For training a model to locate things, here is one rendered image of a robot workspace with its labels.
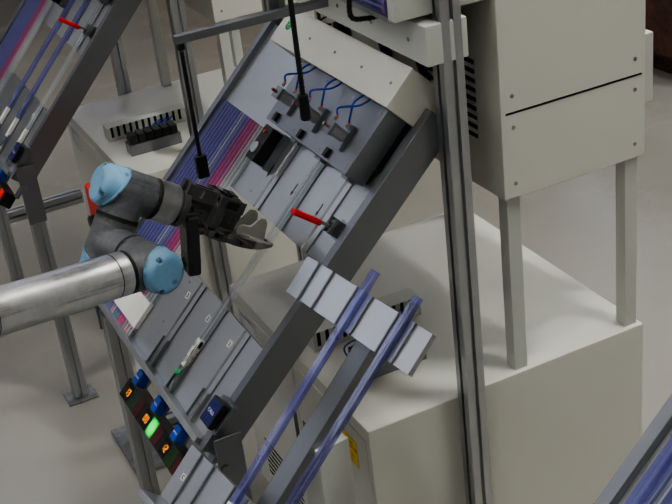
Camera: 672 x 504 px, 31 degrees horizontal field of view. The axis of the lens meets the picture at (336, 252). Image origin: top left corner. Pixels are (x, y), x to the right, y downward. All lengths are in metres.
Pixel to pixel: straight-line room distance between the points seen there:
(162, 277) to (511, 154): 0.67
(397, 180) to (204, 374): 0.52
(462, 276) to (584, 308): 0.50
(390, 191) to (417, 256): 0.79
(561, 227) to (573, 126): 2.05
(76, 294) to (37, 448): 1.66
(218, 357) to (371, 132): 0.51
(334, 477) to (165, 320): 0.62
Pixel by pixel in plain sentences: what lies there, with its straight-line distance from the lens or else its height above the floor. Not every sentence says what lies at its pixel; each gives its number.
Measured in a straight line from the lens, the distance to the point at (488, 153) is 2.26.
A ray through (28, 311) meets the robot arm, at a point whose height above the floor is 1.10.
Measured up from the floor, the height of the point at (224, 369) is 0.80.
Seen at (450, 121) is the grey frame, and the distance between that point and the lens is 2.09.
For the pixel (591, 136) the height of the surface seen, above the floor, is 1.07.
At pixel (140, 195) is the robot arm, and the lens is 2.12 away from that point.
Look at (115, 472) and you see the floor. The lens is 3.41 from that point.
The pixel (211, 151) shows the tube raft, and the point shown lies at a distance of 2.61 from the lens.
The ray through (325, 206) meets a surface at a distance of 2.22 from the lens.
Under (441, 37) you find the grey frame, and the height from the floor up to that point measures 1.36.
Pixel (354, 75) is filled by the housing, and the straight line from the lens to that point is 2.20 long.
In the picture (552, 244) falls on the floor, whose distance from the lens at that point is 4.22.
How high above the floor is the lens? 2.00
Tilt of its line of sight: 28 degrees down
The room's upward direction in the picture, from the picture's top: 7 degrees counter-clockwise
